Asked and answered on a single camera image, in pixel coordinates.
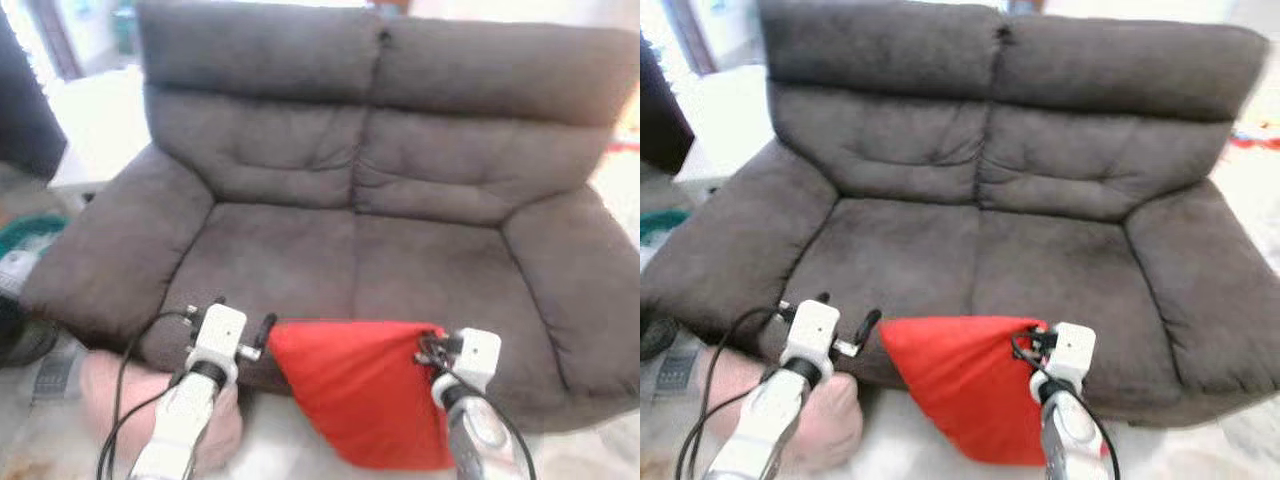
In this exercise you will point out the two-seat grey sofa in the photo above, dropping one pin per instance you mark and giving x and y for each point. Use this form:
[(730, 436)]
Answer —
[(380, 200), (1000, 200)]

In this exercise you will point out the white table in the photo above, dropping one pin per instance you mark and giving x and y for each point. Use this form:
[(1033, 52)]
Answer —
[(720, 130), (100, 130)]

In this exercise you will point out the dark door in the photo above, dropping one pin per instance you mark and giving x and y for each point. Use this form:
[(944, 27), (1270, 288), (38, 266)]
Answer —
[(20, 100), (660, 110)]

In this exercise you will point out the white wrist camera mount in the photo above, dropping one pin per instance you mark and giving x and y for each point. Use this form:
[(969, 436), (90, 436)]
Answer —
[(1072, 355), (220, 335), (812, 330), (478, 355)]

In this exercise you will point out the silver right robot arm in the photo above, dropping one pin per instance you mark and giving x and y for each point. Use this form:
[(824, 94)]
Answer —
[(1070, 440), (480, 440)]

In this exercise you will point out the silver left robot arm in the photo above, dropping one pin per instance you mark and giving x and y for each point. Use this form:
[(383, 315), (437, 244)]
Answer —
[(180, 430), (765, 430)]

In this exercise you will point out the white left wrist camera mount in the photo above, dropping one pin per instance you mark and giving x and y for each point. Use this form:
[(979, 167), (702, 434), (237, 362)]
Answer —
[(812, 330), (220, 335)]

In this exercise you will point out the red pillow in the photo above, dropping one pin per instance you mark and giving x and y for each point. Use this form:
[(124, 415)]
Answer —
[(965, 385), (360, 390)]

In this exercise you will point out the teal basket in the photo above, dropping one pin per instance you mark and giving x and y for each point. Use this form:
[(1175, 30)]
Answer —
[(655, 225), (25, 235)]

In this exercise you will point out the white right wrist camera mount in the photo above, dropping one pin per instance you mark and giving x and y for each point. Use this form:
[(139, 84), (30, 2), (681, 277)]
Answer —
[(1072, 355), (478, 355)]

